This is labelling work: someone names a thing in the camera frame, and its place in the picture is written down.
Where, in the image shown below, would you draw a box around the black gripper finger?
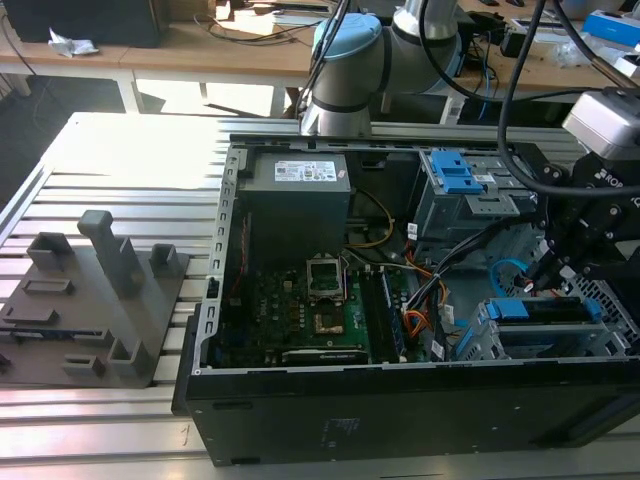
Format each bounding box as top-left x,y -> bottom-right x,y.
528,154 -> 572,295
548,198 -> 632,290

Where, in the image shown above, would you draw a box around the blue disk data wire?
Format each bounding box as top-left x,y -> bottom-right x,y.
491,257 -> 536,301

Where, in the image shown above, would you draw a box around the hard disk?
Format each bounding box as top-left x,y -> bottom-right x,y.
485,297 -> 602,324

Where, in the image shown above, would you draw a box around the metal disk bay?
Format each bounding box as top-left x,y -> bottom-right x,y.
452,298 -> 640,362

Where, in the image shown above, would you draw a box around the wooden desk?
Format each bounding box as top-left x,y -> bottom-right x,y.
444,0 -> 640,109
0,0 -> 331,114

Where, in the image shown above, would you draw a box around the blue plastic drive latch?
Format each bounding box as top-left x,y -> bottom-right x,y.
428,149 -> 485,196

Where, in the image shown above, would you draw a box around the metal optical drive cage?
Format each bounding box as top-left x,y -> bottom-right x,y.
412,148 -> 539,244

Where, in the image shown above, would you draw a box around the small black device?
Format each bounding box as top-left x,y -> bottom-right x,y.
499,28 -> 531,59

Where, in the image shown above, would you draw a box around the blue box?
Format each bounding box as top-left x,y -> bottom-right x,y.
583,8 -> 640,36

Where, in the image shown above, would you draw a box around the CPU socket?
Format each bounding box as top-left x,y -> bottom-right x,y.
304,255 -> 347,303

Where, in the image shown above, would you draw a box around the grey power supply unit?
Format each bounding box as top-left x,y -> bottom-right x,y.
234,151 -> 354,266

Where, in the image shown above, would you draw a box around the black PC case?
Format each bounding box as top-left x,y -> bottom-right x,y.
171,132 -> 640,467

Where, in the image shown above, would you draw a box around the black graphics card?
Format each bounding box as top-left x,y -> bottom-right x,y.
279,347 -> 371,366

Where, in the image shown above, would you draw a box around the green motherboard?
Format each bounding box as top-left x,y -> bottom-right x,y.
219,264 -> 416,366

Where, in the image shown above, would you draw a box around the grey parts rack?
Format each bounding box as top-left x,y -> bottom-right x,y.
0,209 -> 192,390

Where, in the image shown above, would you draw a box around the large black box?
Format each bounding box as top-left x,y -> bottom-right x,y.
0,0 -> 169,50

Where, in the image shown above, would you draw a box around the crumpled white paper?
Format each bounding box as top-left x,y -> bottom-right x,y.
47,27 -> 100,57

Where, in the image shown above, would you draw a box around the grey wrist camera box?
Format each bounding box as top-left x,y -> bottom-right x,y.
562,91 -> 640,160

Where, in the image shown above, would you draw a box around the black cable bundle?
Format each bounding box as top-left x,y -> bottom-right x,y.
404,219 -> 516,361

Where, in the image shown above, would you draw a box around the yellow wire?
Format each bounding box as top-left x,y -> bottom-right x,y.
348,188 -> 396,249

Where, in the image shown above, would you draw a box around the orange red wire bundle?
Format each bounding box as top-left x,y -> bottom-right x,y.
401,269 -> 447,342

